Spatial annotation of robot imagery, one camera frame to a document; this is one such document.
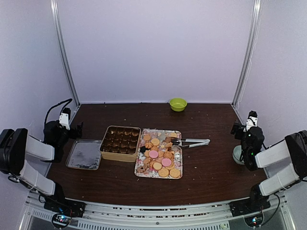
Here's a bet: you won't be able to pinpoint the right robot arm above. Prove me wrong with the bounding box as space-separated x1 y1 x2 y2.
241 126 307 212

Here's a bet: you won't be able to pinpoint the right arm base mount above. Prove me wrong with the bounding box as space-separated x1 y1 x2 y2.
229 198 271 228

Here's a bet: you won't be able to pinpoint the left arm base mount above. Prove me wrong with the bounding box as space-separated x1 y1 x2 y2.
44 200 86 229

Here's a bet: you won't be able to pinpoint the right aluminium frame post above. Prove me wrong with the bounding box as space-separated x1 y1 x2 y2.
232 0 262 110

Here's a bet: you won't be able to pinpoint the round golden biscuit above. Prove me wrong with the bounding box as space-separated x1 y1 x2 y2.
169 168 181 178
158 168 169 178

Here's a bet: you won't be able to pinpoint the green plastic bowl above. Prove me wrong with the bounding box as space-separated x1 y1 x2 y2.
169 98 188 112

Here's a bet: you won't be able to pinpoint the black sandwich cookie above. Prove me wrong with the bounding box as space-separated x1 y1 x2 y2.
140 146 147 153

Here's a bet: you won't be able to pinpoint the silver tin lid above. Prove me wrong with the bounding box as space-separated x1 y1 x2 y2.
66 139 102 171

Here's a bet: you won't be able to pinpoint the front aluminium rail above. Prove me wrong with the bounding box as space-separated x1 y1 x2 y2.
24 191 288 230

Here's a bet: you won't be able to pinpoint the left aluminium frame post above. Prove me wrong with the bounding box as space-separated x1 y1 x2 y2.
50 0 81 107

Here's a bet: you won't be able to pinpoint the floral cookie tray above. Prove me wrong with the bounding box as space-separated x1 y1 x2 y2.
134 129 183 180

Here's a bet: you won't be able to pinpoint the pale ceramic bowl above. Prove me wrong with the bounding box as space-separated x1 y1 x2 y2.
233 145 245 165

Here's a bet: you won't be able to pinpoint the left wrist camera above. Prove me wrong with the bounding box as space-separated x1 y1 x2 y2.
59 107 71 130

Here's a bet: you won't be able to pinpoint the gold cookie tin box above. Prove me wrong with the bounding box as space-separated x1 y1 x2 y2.
100 126 141 162

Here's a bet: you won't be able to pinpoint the pink round cookie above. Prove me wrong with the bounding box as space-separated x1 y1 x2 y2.
149 150 159 159
161 158 172 167

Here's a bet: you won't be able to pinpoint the aluminium frame post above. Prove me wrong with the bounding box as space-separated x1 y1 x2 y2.
232 0 262 110
50 0 81 107

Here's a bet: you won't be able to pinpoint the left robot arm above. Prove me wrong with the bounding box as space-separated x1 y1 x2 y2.
0 121 83 213

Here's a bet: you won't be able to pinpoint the steel kitchen tongs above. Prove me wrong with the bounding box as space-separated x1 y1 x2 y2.
169 138 211 150

